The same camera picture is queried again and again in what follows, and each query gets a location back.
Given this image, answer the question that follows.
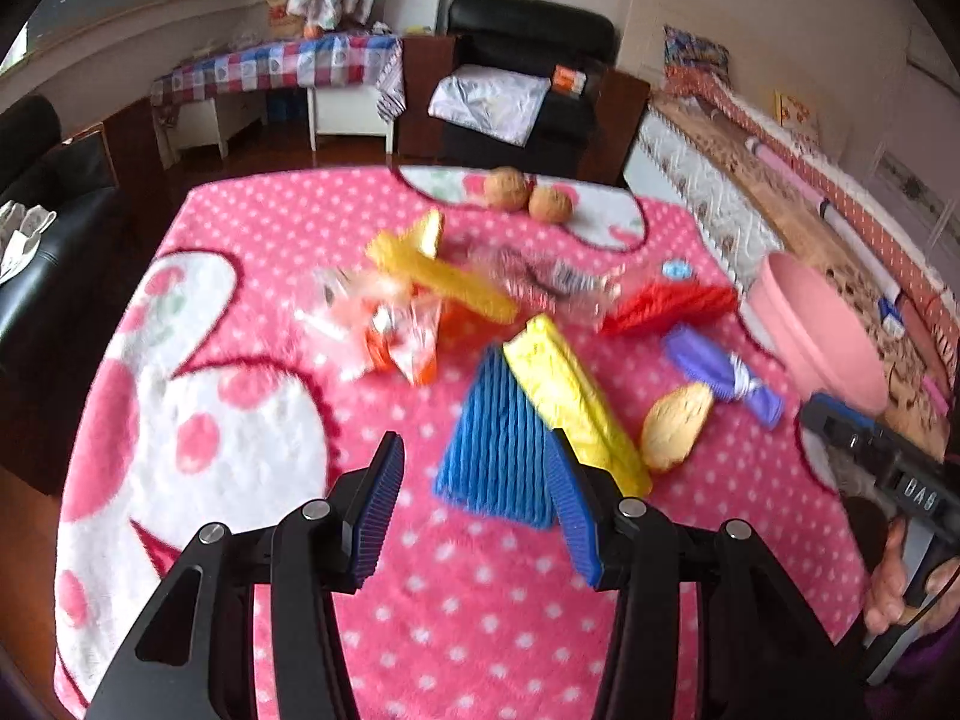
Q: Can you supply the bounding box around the purple candy wrapper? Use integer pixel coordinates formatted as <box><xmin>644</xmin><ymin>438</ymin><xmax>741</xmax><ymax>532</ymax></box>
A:
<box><xmin>662</xmin><ymin>324</ymin><xmax>786</xmax><ymax>431</ymax></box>

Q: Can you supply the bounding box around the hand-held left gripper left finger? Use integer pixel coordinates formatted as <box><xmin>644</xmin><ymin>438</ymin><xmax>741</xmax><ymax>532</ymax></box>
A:
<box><xmin>88</xmin><ymin>431</ymin><xmax>406</xmax><ymax>720</ymax></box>

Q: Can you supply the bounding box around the pink plastic bucket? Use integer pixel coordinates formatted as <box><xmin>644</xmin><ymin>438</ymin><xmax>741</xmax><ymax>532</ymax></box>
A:
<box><xmin>752</xmin><ymin>251</ymin><xmax>893</xmax><ymax>415</ymax></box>

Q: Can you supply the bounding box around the blue storage box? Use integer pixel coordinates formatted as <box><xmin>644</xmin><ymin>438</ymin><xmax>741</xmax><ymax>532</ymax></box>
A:
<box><xmin>268</xmin><ymin>90</ymin><xmax>308</xmax><ymax>125</ymax></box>

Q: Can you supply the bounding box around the orange snack wrapper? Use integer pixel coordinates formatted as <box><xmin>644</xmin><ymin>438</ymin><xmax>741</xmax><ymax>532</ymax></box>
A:
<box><xmin>360</xmin><ymin>292</ymin><xmax>466</xmax><ymax>387</ymax></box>

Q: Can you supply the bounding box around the checkered cloth side table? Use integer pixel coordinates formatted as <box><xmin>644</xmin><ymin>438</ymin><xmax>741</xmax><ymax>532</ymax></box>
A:
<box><xmin>150</xmin><ymin>30</ymin><xmax>406</xmax><ymax>121</ymax></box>

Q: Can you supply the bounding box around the silver grey cloth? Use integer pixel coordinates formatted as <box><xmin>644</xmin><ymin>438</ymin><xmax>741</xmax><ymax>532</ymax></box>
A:
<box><xmin>427</xmin><ymin>66</ymin><xmax>552</xmax><ymax>147</ymax></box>

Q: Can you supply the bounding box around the blue tissue pack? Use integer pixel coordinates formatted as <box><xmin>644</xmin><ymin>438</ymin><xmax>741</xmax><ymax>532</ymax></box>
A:
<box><xmin>877</xmin><ymin>298</ymin><xmax>912</xmax><ymax>338</ymax></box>

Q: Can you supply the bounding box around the grey patterned cloth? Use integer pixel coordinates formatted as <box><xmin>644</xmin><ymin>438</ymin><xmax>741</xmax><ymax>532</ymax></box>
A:
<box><xmin>375</xmin><ymin>37</ymin><xmax>406</xmax><ymax>121</ymax></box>

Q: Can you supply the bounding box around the person's right hand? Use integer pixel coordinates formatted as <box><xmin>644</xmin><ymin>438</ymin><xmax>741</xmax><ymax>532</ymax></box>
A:
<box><xmin>862</xmin><ymin>517</ymin><xmax>960</xmax><ymax>642</ymax></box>

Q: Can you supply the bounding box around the small white cloth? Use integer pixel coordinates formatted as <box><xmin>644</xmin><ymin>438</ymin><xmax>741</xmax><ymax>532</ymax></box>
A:
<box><xmin>0</xmin><ymin>201</ymin><xmax>57</xmax><ymax>286</ymax></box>

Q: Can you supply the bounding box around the wide yellow snack wrapper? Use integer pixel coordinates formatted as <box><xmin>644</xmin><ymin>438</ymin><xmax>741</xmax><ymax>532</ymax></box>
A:
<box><xmin>502</xmin><ymin>315</ymin><xmax>653</xmax><ymax>500</ymax></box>

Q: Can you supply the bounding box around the black leather armchair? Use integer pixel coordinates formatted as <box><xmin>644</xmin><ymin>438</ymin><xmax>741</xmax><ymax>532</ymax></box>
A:
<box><xmin>437</xmin><ymin>0</ymin><xmax>617</xmax><ymax>185</ymax></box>

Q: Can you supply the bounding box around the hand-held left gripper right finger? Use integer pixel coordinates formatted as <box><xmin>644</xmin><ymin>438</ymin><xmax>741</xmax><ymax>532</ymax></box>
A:
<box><xmin>546</xmin><ymin>427</ymin><xmax>871</xmax><ymax>720</ymax></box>

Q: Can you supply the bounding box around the pale yellow walnut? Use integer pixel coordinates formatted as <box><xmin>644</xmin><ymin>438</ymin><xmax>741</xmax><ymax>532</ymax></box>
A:
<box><xmin>640</xmin><ymin>382</ymin><xmax>716</xmax><ymax>473</ymax></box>

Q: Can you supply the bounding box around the colourful cartoon pillow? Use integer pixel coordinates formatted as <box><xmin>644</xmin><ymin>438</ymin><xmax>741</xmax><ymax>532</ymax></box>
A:
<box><xmin>664</xmin><ymin>25</ymin><xmax>732</xmax><ymax>72</ymax></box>

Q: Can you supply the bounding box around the bed with brown leaf blanket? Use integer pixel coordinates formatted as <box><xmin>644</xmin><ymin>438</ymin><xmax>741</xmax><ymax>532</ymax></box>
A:
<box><xmin>652</xmin><ymin>94</ymin><xmax>960</xmax><ymax>436</ymax></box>

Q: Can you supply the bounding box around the red ribbed wrapper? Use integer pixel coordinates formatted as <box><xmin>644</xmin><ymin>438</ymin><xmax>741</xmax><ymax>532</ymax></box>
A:
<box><xmin>600</xmin><ymin>281</ymin><xmax>740</xmax><ymax>338</ymax></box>

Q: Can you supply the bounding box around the white desk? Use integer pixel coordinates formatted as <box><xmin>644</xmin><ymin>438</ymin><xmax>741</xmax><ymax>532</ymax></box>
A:
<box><xmin>157</xmin><ymin>82</ymin><xmax>395</xmax><ymax>158</ymax></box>

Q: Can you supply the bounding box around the black leather sofa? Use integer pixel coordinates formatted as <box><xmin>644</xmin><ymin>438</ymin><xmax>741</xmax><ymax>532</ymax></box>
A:
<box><xmin>0</xmin><ymin>94</ymin><xmax>121</xmax><ymax>361</ymax></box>

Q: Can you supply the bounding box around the clear plastic wrapper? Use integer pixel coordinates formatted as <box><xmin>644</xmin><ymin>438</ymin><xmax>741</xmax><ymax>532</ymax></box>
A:
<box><xmin>465</xmin><ymin>240</ymin><xmax>623</xmax><ymax>327</ymax></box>
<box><xmin>292</xmin><ymin>266</ymin><xmax>391</xmax><ymax>376</ymax></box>

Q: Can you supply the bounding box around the yellow floral pillow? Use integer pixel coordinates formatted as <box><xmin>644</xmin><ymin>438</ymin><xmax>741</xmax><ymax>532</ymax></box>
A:
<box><xmin>775</xmin><ymin>88</ymin><xmax>822</xmax><ymax>132</ymax></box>

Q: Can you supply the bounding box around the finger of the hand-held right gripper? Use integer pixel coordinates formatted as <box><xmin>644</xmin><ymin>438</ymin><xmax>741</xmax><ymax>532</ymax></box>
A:
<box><xmin>799</xmin><ymin>392</ymin><xmax>901</xmax><ymax>481</ymax></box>

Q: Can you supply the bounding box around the brown walnut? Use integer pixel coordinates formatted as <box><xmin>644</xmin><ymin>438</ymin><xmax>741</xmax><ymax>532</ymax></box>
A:
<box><xmin>529</xmin><ymin>186</ymin><xmax>575</xmax><ymax>224</ymax></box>
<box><xmin>484</xmin><ymin>167</ymin><xmax>533</xmax><ymax>211</ymax></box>

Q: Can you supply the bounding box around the white quilted mattress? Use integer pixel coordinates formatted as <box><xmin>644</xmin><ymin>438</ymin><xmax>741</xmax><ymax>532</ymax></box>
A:
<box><xmin>626</xmin><ymin>101</ymin><xmax>788</xmax><ymax>301</ymax></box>

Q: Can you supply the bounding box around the long yellow wrapper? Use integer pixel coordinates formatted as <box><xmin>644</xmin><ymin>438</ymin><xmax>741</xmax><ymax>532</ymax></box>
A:
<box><xmin>365</xmin><ymin>208</ymin><xmax>520</xmax><ymax>325</ymax></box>

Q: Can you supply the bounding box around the blue ribbed wrapper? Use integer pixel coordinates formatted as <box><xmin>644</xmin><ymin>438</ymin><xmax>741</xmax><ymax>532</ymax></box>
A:
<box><xmin>433</xmin><ymin>345</ymin><xmax>560</xmax><ymax>530</ymax></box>

